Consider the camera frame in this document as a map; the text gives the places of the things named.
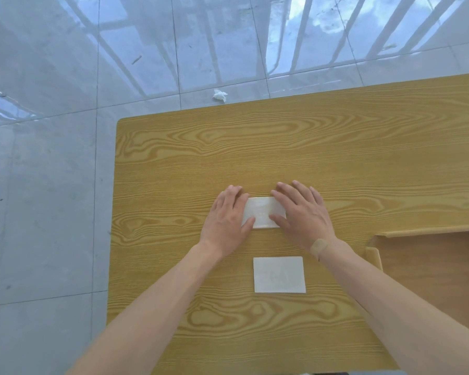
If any white paper napkin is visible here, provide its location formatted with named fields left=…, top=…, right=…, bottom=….
left=241, top=196, right=287, bottom=229
left=253, top=256, right=307, bottom=294

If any person's right hand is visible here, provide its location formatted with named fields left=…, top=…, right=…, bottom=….
left=268, top=180, right=339, bottom=255

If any person's right forearm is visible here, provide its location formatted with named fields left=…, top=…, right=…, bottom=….
left=319, top=239, right=469, bottom=375

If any person's left hand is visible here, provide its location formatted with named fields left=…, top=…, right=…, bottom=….
left=198, top=185, right=256, bottom=258

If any person's left forearm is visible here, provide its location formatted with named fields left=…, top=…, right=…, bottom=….
left=66, top=242, right=224, bottom=375

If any wooden tray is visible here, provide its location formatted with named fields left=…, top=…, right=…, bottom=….
left=365, top=224, right=469, bottom=340

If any beige adhesive bandage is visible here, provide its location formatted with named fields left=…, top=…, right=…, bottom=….
left=309, top=237, right=331, bottom=262

